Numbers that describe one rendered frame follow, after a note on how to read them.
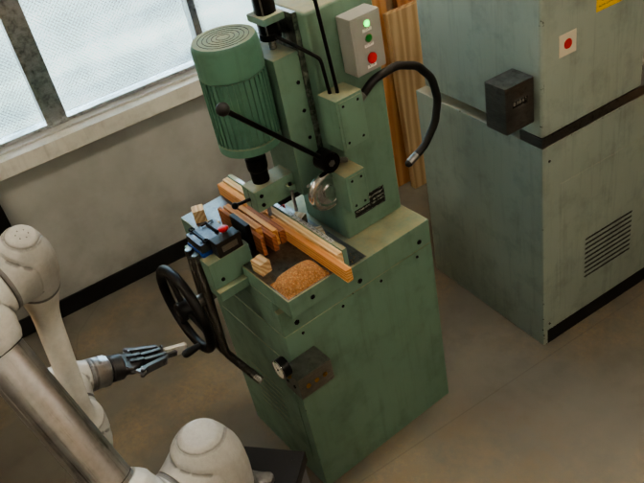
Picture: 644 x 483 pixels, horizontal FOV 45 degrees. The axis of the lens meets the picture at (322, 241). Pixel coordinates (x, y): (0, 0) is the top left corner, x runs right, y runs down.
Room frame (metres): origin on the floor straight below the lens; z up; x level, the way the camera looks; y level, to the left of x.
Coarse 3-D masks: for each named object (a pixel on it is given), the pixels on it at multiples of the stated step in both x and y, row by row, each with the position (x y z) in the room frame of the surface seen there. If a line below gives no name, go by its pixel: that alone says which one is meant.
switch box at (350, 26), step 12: (348, 12) 1.93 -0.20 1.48; (360, 12) 1.91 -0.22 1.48; (372, 12) 1.91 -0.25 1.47; (336, 24) 1.93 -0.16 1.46; (348, 24) 1.88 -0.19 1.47; (360, 24) 1.89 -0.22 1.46; (372, 24) 1.91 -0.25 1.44; (348, 36) 1.89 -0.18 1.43; (360, 36) 1.89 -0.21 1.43; (372, 36) 1.91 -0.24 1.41; (348, 48) 1.90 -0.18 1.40; (360, 48) 1.89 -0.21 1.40; (372, 48) 1.90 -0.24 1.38; (348, 60) 1.91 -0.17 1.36; (360, 60) 1.88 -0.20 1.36; (384, 60) 1.92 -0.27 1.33; (348, 72) 1.91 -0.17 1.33; (360, 72) 1.88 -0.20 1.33
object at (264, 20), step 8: (256, 0) 1.94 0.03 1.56; (264, 0) 1.93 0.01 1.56; (272, 0) 1.95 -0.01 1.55; (256, 8) 1.94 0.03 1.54; (264, 8) 1.93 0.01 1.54; (272, 8) 1.94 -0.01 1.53; (248, 16) 1.96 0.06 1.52; (256, 16) 1.94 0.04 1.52; (264, 16) 1.93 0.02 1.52; (272, 16) 1.92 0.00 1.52; (280, 16) 1.93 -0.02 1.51; (264, 24) 1.91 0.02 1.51; (272, 24) 1.93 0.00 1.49; (264, 32) 1.93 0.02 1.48; (272, 32) 1.93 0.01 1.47; (280, 32) 1.94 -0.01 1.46; (264, 40) 1.93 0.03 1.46; (272, 40) 1.93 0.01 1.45
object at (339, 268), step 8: (224, 184) 2.14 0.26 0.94; (224, 192) 2.11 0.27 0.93; (232, 192) 2.08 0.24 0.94; (232, 200) 2.08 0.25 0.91; (240, 200) 2.03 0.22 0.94; (272, 216) 1.90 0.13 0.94; (280, 224) 1.85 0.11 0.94; (288, 232) 1.80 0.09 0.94; (296, 232) 1.79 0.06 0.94; (288, 240) 1.80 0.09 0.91; (296, 240) 1.76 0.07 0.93; (304, 240) 1.75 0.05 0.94; (304, 248) 1.74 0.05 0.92; (312, 248) 1.70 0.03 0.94; (320, 248) 1.69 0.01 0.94; (312, 256) 1.70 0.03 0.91; (320, 256) 1.67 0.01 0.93; (328, 256) 1.65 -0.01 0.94; (328, 264) 1.64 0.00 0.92; (336, 264) 1.60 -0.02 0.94; (344, 264) 1.60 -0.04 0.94; (336, 272) 1.61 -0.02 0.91; (344, 272) 1.57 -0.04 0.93; (352, 272) 1.58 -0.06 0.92; (344, 280) 1.58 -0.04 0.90; (352, 280) 1.58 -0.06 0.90
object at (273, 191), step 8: (272, 168) 1.95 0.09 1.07; (280, 168) 1.94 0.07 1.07; (272, 176) 1.90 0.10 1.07; (280, 176) 1.89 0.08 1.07; (288, 176) 1.90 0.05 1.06; (248, 184) 1.89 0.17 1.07; (264, 184) 1.87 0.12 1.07; (272, 184) 1.87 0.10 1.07; (280, 184) 1.88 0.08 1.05; (248, 192) 1.86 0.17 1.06; (256, 192) 1.84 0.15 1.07; (264, 192) 1.85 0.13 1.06; (272, 192) 1.86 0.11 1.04; (280, 192) 1.88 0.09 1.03; (288, 192) 1.89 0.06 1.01; (256, 200) 1.84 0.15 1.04; (264, 200) 1.85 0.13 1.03; (272, 200) 1.86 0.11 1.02; (280, 200) 1.87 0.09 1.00; (256, 208) 1.84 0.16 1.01; (264, 208) 1.85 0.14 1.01
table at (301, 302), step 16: (208, 208) 2.08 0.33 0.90; (192, 224) 2.01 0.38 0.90; (272, 256) 1.76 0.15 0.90; (288, 256) 1.74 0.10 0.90; (304, 256) 1.72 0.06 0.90; (256, 272) 1.70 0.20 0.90; (272, 272) 1.68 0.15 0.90; (224, 288) 1.70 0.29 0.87; (240, 288) 1.71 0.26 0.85; (256, 288) 1.70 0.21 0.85; (272, 288) 1.61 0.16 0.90; (320, 288) 1.60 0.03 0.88; (336, 288) 1.62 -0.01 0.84; (288, 304) 1.55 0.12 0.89; (304, 304) 1.57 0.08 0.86
